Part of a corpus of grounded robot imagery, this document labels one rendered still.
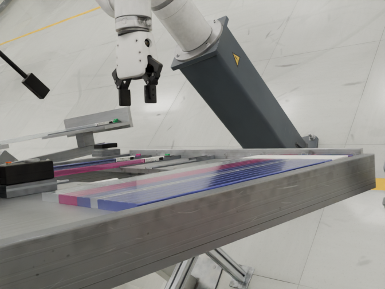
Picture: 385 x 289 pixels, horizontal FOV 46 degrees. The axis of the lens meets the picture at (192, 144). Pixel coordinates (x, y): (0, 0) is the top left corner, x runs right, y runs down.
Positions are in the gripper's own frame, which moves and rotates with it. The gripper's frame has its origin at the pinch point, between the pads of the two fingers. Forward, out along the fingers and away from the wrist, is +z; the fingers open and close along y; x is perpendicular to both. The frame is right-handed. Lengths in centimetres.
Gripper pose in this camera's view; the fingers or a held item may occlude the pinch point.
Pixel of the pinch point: (137, 100)
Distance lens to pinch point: 106.9
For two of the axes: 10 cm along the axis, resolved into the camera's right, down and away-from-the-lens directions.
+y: -7.2, 0.1, 6.9
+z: 0.5, 10.0, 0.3
